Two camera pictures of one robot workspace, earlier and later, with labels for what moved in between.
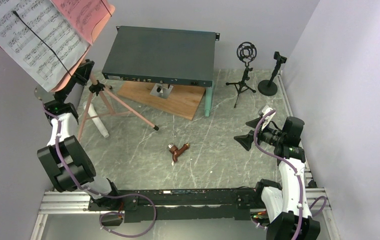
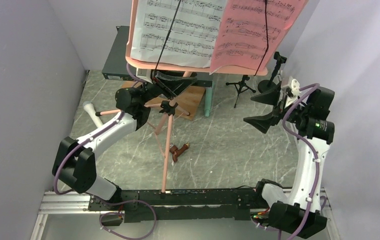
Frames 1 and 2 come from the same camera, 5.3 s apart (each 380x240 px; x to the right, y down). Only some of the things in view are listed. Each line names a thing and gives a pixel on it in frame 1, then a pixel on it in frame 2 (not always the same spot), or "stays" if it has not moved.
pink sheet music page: x=85 y=15 → x=253 y=32
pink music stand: x=100 y=103 → x=169 y=108
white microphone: x=96 y=121 stays
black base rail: x=150 y=204 stays
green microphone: x=208 y=102 stays
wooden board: x=182 y=100 stays
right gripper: x=246 y=140 → x=271 y=97
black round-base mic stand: x=269 y=87 stays
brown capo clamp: x=175 y=151 stays
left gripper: x=82 y=74 → x=173 y=85
